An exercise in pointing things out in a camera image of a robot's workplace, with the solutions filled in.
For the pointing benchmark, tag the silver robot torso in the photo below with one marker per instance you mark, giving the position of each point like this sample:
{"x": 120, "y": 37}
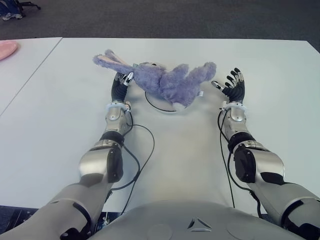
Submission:
{"x": 200, "y": 220}

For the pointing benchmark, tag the white plate with black rim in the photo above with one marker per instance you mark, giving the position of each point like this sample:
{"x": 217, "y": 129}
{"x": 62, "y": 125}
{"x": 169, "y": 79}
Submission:
{"x": 160, "y": 108}

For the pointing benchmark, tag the pink plate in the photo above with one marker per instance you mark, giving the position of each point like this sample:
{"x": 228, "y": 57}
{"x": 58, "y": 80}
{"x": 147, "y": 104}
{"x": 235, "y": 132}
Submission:
{"x": 7, "y": 50}

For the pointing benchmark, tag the white sneaker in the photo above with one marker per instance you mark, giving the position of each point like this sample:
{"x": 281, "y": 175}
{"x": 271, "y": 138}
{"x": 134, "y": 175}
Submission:
{"x": 12, "y": 17}

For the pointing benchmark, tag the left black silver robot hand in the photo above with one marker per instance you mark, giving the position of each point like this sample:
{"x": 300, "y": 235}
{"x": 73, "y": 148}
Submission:
{"x": 117, "y": 91}

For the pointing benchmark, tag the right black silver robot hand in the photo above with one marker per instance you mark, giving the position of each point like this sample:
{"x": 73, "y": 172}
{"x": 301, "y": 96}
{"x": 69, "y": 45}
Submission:
{"x": 236, "y": 92}

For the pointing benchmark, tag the blue jeans leg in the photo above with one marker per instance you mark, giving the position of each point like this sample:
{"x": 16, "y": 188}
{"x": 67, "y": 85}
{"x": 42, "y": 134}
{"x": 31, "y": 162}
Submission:
{"x": 10, "y": 6}

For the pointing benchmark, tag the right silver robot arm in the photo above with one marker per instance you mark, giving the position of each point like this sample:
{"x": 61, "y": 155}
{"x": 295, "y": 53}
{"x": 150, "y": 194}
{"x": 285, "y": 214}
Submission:
{"x": 267, "y": 160}

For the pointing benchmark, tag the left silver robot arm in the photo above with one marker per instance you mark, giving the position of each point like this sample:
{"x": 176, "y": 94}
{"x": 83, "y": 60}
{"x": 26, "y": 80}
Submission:
{"x": 92, "y": 162}

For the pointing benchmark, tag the purple plush bunny doll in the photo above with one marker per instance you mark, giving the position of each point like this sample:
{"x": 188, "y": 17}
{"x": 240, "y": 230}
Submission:
{"x": 162, "y": 82}

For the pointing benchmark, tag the black office chair base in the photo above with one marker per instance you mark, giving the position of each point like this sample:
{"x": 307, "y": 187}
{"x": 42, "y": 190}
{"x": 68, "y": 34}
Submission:
{"x": 30, "y": 3}

